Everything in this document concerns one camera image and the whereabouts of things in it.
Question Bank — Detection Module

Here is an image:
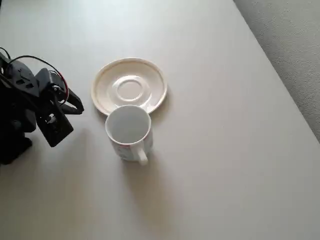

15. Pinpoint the white ceramic mug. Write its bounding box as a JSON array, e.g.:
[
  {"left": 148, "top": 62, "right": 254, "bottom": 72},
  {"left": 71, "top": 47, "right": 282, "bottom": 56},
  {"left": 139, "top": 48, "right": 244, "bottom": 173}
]
[{"left": 104, "top": 104, "right": 154, "bottom": 167}]

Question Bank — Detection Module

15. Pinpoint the cream ceramic saucer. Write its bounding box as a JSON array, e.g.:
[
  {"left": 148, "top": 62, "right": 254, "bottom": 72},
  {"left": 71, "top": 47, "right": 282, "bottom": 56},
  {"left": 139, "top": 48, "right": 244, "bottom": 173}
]
[{"left": 91, "top": 57, "right": 168, "bottom": 117}]

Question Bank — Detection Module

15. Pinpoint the red cable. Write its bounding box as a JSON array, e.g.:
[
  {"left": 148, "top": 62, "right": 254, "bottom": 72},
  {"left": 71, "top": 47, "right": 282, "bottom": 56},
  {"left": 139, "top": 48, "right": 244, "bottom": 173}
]
[{"left": 49, "top": 70, "right": 70, "bottom": 104}]

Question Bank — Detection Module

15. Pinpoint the black camera mount box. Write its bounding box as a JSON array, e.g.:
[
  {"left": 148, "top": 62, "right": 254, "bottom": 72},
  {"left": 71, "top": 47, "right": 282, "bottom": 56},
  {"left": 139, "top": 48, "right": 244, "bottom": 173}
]
[{"left": 36, "top": 99, "right": 75, "bottom": 148}]

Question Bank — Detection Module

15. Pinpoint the black cable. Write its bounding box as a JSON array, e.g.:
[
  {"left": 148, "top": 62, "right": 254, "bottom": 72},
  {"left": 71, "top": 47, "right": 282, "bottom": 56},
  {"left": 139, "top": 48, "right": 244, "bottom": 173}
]
[{"left": 6, "top": 55, "right": 68, "bottom": 101}]

